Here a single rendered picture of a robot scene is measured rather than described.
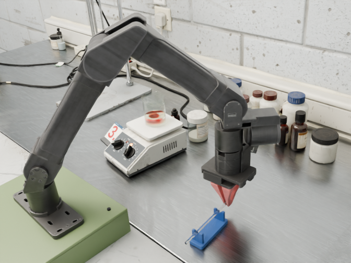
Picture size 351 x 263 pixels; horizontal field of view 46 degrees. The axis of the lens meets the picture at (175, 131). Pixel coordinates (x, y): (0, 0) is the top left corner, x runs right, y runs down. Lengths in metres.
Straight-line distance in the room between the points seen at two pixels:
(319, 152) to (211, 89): 0.46
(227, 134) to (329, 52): 0.54
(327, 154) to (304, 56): 0.32
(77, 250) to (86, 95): 0.31
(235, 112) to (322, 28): 0.54
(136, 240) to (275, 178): 0.39
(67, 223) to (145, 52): 0.39
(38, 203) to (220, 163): 0.38
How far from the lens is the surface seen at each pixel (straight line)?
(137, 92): 1.55
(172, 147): 1.14
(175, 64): 0.75
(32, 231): 0.92
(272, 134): 0.85
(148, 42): 0.72
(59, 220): 0.91
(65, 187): 1.01
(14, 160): 1.29
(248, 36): 1.41
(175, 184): 1.06
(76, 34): 2.13
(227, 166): 0.86
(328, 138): 1.13
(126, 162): 1.10
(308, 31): 1.28
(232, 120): 0.79
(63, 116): 0.80
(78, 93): 0.77
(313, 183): 1.08
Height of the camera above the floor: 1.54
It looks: 30 degrees down
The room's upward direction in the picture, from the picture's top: 4 degrees counter-clockwise
